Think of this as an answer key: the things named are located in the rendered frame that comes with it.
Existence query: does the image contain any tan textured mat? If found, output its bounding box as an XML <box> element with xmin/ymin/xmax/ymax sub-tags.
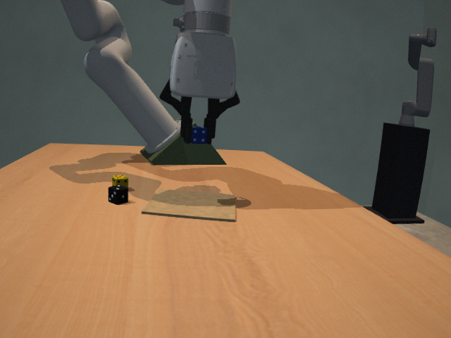
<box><xmin>142</xmin><ymin>189</ymin><xmax>235</xmax><ymax>223</ymax></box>

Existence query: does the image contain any yellow die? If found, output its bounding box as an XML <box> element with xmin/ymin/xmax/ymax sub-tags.
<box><xmin>112</xmin><ymin>175</ymin><xmax>128</xmax><ymax>188</ymax></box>

